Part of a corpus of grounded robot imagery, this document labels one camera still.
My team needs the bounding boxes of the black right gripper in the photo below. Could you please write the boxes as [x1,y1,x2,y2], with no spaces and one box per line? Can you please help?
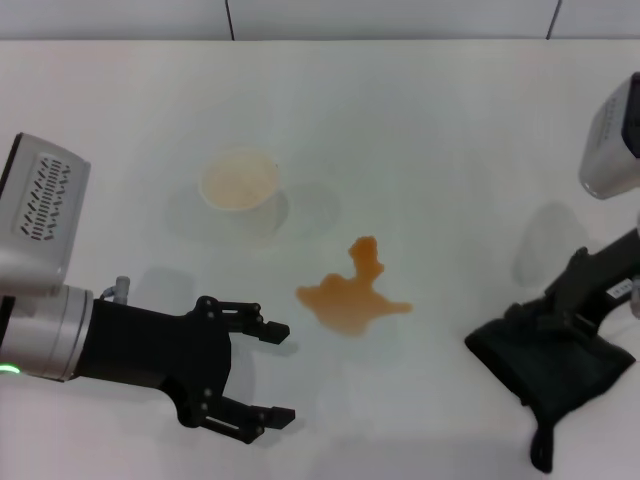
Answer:
[503,227,640,342]

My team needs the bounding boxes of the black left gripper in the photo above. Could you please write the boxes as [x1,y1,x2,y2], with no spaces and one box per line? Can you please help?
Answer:
[74,294,297,446]

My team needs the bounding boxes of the dark blue rag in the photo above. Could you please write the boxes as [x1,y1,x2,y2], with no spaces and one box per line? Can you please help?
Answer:
[463,299,640,475]

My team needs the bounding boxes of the white paper cup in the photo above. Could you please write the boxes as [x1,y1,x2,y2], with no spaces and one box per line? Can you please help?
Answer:
[198,147,289,234]

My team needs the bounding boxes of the brown water stain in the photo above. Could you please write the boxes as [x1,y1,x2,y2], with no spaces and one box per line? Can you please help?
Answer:
[295,235,415,340]

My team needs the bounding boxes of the small silver fitting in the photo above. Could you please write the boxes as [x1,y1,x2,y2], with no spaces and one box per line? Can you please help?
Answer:
[101,275,132,304]

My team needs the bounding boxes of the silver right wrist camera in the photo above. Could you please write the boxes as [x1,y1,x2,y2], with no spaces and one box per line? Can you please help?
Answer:
[578,72,640,201]

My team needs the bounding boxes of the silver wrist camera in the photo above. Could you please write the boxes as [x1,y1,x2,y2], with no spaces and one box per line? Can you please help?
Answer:
[578,72,640,201]
[0,131,93,297]

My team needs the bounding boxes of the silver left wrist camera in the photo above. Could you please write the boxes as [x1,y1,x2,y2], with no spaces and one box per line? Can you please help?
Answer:
[0,131,93,297]

